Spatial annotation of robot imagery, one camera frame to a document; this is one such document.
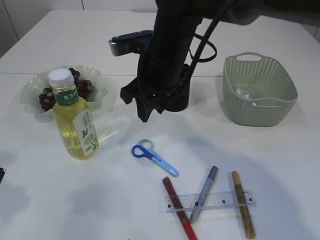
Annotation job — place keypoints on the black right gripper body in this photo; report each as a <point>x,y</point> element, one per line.
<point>158,78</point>

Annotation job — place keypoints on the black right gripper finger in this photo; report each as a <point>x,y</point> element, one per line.
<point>129,92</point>
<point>144,109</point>

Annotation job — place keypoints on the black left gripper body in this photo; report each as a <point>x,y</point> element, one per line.
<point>2,173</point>

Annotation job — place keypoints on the blue scissors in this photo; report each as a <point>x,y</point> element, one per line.
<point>145,149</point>

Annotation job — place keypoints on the purple artificial grape bunch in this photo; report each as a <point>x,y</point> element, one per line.
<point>84,88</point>

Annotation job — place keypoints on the yellow tea bottle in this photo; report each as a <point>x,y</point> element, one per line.
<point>73,116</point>

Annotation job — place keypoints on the clear plastic sheet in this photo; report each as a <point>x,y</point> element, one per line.
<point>244,92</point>

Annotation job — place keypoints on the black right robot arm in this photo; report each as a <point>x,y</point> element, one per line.
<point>170,52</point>

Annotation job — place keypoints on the black mesh pen holder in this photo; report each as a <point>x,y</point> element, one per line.
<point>179,99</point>

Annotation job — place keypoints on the pale green wavy plate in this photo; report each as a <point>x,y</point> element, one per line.
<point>33,88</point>

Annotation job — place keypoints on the silver glitter pen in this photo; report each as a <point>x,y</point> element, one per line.
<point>203,195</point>

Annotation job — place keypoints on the green woven plastic basket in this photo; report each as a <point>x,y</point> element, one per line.
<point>275,92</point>

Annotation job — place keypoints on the clear plastic ruler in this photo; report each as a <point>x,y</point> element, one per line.
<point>214,200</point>

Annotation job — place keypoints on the red glitter pen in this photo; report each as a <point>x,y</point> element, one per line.
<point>177,205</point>

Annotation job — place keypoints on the gold glitter pen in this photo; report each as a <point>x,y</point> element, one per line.
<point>249,230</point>

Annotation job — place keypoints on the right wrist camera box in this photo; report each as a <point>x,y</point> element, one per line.
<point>135,42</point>

